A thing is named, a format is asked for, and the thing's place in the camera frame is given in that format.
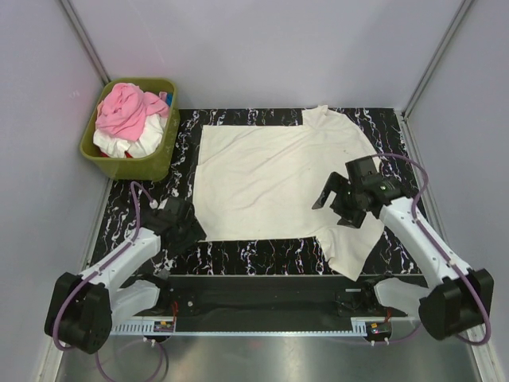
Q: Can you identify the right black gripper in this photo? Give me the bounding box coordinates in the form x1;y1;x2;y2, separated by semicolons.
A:
312;172;366;229

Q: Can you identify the cream white t shirt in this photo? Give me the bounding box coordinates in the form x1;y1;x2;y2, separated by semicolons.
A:
192;106;384;280

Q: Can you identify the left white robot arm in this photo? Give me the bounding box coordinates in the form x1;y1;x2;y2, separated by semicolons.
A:
44;197;206;354

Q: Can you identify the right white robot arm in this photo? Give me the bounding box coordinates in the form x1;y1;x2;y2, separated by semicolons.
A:
313;155;494;346

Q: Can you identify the olive green plastic bin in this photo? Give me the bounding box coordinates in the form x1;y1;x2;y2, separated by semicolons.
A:
80;77;180;181

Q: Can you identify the white t shirt in bin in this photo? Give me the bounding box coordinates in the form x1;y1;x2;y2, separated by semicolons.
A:
93;114;167;158

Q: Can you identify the pink t shirt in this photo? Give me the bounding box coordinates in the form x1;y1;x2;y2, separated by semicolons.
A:
95;83;169;141

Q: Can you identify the blue item in bin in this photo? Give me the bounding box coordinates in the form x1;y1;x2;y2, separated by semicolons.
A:
159;92;173;107

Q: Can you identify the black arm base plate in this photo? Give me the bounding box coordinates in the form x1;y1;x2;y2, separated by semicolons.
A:
138;275;402;317

